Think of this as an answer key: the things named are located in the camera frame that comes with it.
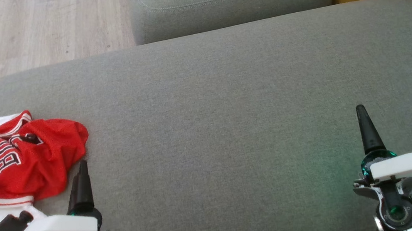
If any grey fabric sofa seat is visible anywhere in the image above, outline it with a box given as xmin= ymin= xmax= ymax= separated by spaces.
xmin=0 ymin=0 xmax=412 ymax=231

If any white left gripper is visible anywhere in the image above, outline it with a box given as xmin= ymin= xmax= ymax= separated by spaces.
xmin=3 ymin=157 xmax=113 ymax=231

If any grey fabric sofa cushion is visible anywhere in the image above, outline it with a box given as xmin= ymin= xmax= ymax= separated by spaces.
xmin=128 ymin=0 xmax=336 ymax=46

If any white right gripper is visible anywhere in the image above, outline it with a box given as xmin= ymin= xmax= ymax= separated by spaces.
xmin=345 ymin=99 xmax=412 ymax=231

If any red white basketball jersey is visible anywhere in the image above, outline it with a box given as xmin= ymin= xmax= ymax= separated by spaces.
xmin=0 ymin=103 xmax=99 ymax=231

